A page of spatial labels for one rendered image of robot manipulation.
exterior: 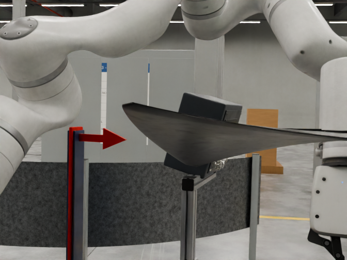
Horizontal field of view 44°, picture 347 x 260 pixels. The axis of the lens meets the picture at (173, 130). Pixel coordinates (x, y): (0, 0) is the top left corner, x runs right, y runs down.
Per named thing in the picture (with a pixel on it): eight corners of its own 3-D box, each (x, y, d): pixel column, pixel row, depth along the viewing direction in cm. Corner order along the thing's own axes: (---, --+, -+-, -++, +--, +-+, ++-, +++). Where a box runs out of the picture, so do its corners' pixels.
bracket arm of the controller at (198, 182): (193, 191, 99) (194, 178, 99) (181, 190, 100) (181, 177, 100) (216, 176, 121) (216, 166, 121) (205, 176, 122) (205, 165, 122)
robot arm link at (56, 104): (-55, 113, 71) (17, 27, 86) (-4, 178, 85) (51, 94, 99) (5, 120, 68) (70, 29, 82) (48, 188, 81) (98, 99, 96)
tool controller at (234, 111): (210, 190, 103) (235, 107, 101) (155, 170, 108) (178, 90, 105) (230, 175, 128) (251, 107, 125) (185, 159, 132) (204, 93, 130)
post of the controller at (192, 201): (191, 262, 100) (194, 178, 99) (179, 261, 101) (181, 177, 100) (195, 258, 103) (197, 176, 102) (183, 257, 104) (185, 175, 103)
